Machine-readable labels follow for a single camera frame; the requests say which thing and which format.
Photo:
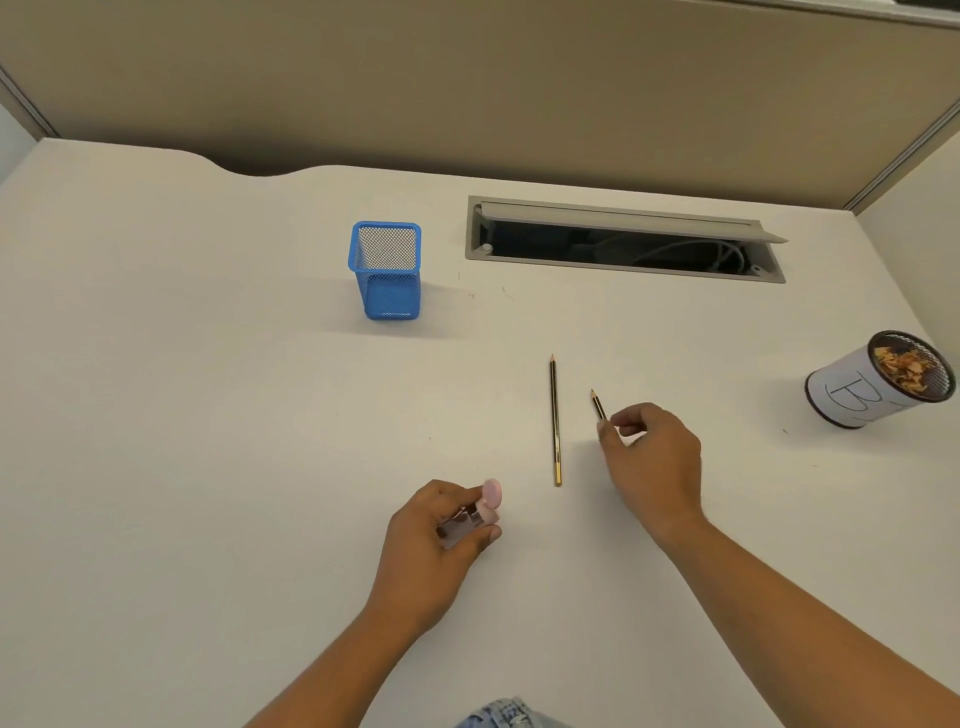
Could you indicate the person's left hand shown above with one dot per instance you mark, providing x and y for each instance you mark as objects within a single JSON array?
[{"x": 416, "y": 570}]

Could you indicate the person's right hand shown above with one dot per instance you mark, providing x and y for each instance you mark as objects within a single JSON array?
[{"x": 660, "y": 472}]

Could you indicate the black yellow striped pencil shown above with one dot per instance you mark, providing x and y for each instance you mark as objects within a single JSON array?
[
  {"x": 598, "y": 405},
  {"x": 555, "y": 420}
]

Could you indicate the pink clear pencil sharpener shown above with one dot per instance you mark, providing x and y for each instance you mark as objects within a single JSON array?
[{"x": 491, "y": 502}]

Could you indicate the blue mesh pen holder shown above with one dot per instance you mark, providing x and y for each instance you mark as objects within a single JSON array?
[{"x": 390, "y": 300}]

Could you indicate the person's right forearm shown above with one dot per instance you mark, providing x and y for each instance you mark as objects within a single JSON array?
[{"x": 787, "y": 630}]

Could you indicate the light blue jeans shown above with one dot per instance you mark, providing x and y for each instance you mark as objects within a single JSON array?
[{"x": 502, "y": 716}]

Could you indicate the black mesh cup white label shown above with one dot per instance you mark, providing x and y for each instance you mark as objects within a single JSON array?
[{"x": 847, "y": 390}]

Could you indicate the white side divider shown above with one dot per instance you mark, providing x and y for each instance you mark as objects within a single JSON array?
[
  {"x": 11, "y": 142},
  {"x": 922, "y": 247}
]

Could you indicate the wide beige partition panel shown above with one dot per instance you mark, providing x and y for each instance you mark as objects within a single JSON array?
[{"x": 487, "y": 82}]

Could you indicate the grey partition post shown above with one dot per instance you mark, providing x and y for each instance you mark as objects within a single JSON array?
[
  {"x": 900, "y": 157},
  {"x": 30, "y": 103}
]

